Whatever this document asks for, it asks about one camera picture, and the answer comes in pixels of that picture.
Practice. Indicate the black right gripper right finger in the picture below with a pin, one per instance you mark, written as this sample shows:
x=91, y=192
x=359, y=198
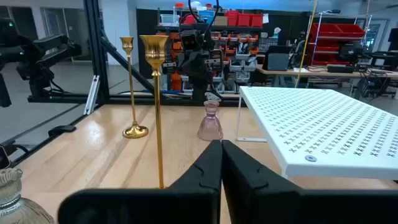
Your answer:
x=264, y=205

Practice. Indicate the white perforated metal shelf rack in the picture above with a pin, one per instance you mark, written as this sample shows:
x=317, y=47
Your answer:
x=326, y=130

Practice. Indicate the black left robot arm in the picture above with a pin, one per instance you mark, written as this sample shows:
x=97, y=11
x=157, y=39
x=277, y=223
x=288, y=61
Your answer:
x=202, y=90

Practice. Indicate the green ribbed glass candle holder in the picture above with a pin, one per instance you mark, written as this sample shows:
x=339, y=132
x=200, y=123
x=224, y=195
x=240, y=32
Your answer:
x=15, y=205

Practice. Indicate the black table clamp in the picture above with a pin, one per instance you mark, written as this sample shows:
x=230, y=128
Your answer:
x=62, y=129

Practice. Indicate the cardboard box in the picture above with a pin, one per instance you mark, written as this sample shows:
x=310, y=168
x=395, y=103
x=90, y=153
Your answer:
x=220, y=20

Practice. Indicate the wooden work desk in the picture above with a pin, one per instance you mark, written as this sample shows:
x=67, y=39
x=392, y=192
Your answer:
x=311, y=74

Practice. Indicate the black storage shelving unit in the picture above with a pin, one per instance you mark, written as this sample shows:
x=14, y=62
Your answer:
x=149, y=37

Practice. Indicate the red storage bin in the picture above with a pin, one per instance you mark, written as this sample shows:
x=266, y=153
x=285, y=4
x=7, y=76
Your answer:
x=231, y=18
x=244, y=20
x=257, y=20

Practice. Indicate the pink ribbed glass candle holder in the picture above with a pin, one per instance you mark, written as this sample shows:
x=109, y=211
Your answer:
x=210, y=127

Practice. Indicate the tall gold candlestick holder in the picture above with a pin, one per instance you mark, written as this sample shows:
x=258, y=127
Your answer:
x=154, y=53

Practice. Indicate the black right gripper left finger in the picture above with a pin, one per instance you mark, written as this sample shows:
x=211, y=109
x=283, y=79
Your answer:
x=186, y=205

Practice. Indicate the short gold candlestick holder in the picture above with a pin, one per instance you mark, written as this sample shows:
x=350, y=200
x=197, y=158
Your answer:
x=134, y=93

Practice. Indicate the blue box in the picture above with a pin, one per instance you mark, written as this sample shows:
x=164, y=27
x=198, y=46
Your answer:
x=206, y=16

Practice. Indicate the clear plastic box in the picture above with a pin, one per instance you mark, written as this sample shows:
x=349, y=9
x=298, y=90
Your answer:
x=169, y=19

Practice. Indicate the black robot equipment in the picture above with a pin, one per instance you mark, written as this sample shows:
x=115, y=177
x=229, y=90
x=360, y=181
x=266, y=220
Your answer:
x=37, y=56

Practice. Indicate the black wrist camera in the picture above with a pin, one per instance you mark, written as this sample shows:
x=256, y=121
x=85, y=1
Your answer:
x=189, y=40

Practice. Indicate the grey metal box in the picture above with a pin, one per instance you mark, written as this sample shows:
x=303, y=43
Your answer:
x=277, y=61

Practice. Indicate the red bin rack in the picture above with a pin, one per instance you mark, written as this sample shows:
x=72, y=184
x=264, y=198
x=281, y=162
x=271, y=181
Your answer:
x=335, y=31

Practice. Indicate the white aluminium extrusion bar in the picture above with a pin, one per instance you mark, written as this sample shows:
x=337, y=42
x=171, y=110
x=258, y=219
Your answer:
x=92, y=93

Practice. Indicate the black aluminium rig frame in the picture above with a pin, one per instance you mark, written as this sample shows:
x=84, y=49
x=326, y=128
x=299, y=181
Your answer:
x=93, y=46

